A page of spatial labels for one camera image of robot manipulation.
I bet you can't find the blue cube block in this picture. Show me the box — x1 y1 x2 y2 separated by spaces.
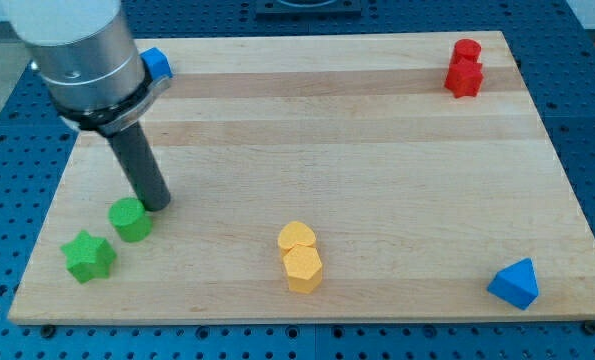
140 47 173 80

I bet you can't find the blue triangle block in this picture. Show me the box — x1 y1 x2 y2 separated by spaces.
487 258 540 310

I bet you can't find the red cylinder block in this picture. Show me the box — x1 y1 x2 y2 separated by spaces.
450 38 482 64

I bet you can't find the yellow hexagon block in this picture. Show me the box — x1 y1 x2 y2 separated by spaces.
283 245 323 294

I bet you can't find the yellow heart block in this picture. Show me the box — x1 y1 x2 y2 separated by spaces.
277 221 317 257

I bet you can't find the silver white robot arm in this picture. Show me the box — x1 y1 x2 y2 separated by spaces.
1 0 173 211

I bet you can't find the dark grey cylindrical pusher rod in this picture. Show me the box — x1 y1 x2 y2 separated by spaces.
108 122 171 212

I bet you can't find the green star block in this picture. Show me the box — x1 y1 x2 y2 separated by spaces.
60 230 117 284

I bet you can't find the green cylinder block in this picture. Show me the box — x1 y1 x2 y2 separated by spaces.
108 197 152 243

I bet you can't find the wooden board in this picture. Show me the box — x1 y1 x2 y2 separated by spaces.
8 31 595 326

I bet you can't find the red star block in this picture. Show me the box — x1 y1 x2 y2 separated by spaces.
444 59 484 98

